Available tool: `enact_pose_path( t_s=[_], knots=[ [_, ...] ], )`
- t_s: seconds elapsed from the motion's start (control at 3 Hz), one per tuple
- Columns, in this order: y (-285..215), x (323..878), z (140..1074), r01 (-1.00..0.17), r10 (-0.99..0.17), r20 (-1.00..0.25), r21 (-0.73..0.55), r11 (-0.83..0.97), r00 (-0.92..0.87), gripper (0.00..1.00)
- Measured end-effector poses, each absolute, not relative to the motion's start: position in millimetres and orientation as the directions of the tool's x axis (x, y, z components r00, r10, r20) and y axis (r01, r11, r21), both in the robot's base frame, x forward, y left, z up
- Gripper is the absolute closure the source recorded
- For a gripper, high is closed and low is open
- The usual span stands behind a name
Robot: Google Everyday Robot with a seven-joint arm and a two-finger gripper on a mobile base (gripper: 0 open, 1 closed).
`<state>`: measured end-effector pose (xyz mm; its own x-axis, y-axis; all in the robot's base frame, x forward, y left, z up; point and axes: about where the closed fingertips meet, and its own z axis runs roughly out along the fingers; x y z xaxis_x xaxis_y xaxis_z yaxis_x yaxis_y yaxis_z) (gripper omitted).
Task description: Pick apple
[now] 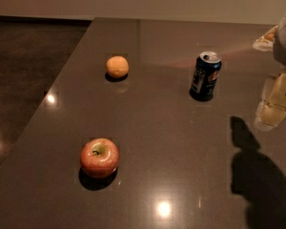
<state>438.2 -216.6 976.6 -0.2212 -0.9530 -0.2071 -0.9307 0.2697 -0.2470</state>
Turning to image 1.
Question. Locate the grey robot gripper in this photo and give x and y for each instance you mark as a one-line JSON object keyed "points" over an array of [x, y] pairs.
{"points": [[272, 106]]}

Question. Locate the red apple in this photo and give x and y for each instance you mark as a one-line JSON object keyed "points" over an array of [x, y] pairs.
{"points": [[99, 158]]}

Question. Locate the blue Pepsi soda can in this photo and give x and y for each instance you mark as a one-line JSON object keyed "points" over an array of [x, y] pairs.
{"points": [[206, 72]]}

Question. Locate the orange fruit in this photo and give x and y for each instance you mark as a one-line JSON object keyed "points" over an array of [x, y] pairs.
{"points": [[117, 66]]}

